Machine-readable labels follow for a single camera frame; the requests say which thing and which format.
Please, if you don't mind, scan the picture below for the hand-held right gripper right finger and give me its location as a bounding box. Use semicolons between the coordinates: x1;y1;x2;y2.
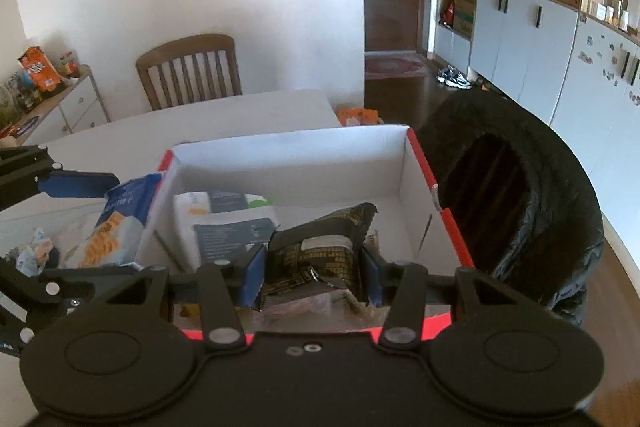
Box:
360;249;523;350

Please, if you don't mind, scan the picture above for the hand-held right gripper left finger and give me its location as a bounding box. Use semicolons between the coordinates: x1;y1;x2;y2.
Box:
102;243;268;349

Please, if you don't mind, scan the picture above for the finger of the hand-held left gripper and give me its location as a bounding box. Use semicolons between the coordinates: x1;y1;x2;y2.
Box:
0;257;96;358
0;146;121;210

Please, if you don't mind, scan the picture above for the white snack packet orange picture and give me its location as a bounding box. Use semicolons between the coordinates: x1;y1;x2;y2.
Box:
0;227;61;278

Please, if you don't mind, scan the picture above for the white tissue pack grey label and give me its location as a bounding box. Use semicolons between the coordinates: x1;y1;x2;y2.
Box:
172;191;281;273

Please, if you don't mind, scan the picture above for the blue cracker packet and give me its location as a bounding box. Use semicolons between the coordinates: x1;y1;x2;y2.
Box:
75;173;163;269

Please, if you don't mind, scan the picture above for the black snack packet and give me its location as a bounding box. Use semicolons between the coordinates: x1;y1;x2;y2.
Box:
257;202;378;312

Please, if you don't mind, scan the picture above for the clear-wrapped purple bread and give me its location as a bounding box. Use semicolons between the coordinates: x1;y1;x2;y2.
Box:
250;289;381;333

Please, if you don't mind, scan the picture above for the red cardboard box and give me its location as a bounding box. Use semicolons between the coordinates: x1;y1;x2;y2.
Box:
135;123;476;343

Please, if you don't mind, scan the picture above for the grey marble desktop table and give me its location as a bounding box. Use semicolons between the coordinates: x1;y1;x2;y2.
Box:
0;89;345;413

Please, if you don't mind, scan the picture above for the white sideboard wooden top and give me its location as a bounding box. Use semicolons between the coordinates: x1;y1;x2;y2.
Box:
0;66;110;146

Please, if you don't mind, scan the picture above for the orange snack bag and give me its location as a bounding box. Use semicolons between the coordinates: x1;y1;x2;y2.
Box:
17;46;62;98

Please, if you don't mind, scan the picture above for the orange plastic bag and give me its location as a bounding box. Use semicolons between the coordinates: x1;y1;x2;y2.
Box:
337;107;383;128

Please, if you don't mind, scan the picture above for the brown wooden chair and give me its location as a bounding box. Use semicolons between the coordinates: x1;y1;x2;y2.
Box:
136;34;242;111

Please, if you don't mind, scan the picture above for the red patterned rug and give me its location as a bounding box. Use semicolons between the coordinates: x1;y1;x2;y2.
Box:
365;53;427;81

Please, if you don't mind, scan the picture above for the pair of sneakers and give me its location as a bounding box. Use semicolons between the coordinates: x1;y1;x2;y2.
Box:
436;66;473;89

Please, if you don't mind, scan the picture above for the cardboard box on shelf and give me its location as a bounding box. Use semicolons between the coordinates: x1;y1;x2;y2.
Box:
452;0;477;38

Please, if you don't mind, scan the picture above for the grey wall cabinet unit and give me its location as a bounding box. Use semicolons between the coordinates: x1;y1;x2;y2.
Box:
427;0;640;228

